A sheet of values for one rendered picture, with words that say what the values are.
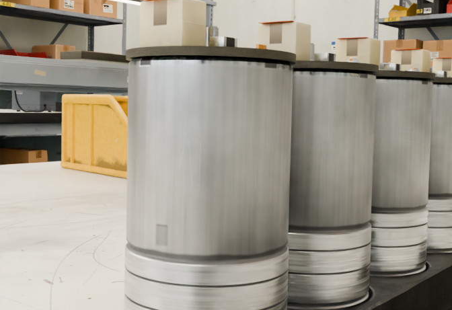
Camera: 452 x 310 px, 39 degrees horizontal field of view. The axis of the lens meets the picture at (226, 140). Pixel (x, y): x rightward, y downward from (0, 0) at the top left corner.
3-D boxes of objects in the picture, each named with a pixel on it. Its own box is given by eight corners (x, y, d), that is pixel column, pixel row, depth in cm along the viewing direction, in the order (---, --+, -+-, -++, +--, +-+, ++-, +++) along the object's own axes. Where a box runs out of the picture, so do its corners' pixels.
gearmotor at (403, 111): (440, 299, 14) (450, 70, 14) (396, 327, 12) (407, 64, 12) (342, 279, 16) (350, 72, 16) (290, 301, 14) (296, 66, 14)
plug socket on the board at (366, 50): (385, 72, 13) (386, 40, 13) (367, 70, 13) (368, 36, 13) (350, 73, 14) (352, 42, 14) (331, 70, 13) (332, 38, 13)
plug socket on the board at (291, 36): (318, 64, 11) (319, 25, 11) (292, 61, 10) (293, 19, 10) (280, 65, 12) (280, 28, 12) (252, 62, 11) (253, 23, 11)
